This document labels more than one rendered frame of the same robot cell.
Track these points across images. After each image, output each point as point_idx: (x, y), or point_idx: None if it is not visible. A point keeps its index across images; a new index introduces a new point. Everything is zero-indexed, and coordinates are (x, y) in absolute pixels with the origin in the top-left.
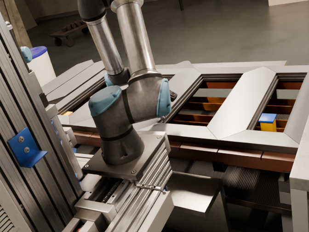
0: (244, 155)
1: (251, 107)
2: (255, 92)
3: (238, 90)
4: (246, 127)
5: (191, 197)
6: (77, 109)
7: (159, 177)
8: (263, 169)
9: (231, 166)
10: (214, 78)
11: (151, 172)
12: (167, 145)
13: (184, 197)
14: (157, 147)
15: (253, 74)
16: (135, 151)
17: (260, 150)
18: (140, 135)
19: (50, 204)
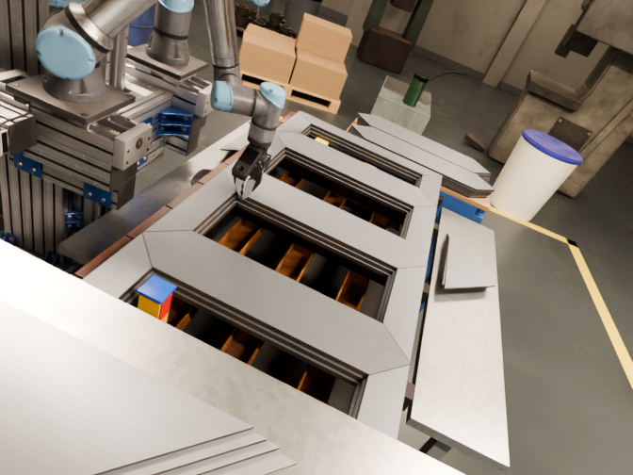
0: (93, 258)
1: (227, 294)
2: (285, 315)
3: (303, 295)
4: (158, 269)
5: (99, 238)
6: (316, 140)
7: (78, 161)
8: None
9: (199, 331)
10: (386, 288)
11: (65, 137)
12: (118, 156)
13: (104, 233)
14: (61, 110)
15: (372, 335)
16: (47, 84)
17: None
18: (105, 106)
19: (22, 51)
